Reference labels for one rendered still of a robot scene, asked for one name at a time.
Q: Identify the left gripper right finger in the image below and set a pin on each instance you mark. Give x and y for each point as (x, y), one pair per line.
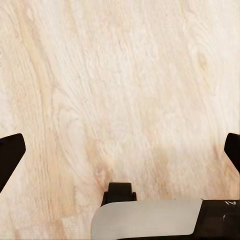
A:
(232, 149)

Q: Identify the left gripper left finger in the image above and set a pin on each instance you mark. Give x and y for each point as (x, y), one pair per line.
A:
(12, 149)

